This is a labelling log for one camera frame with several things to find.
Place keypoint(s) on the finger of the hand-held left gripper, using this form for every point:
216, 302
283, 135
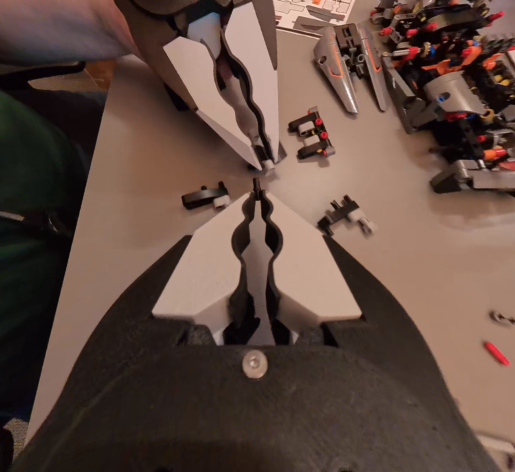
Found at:
257, 57
193, 73

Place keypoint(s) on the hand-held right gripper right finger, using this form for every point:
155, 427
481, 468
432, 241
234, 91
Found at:
318, 278

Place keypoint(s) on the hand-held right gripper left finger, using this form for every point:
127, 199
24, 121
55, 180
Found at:
197, 278

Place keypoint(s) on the black lego beam assembly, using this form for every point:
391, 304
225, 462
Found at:
201, 197
346, 214

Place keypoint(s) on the black lego assembly red pins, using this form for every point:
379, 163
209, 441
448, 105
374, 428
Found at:
314, 134

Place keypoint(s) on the person's left forearm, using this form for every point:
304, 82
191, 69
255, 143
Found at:
60, 9

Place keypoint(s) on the grey lego panels orange stripes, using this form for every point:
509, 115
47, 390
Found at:
346, 65

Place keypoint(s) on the red lego pin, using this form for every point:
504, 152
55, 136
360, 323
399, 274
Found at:
497, 353

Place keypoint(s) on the large lego vehicle model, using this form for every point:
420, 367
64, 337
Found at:
450, 77

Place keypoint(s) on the person's green shirt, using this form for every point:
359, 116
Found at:
32, 198

